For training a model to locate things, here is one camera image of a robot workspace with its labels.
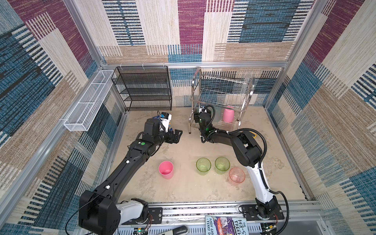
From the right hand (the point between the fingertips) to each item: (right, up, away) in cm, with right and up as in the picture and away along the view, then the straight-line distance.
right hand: (201, 109), depth 101 cm
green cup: (0, -35, -12) cm, 37 cm away
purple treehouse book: (+5, -57, -32) cm, 65 cm away
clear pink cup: (+19, -40, -16) cm, 47 cm away
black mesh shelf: (-39, +16, +8) cm, 43 cm away
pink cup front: (-22, -36, -15) cm, 44 cm away
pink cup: (+19, -4, 0) cm, 19 cm away
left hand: (-15, -12, -22) cm, 29 cm away
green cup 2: (+11, -34, -13) cm, 38 cm away
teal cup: (+12, -5, +4) cm, 14 cm away
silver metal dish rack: (+21, +9, +11) cm, 25 cm away
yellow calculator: (+37, -18, +1) cm, 41 cm away
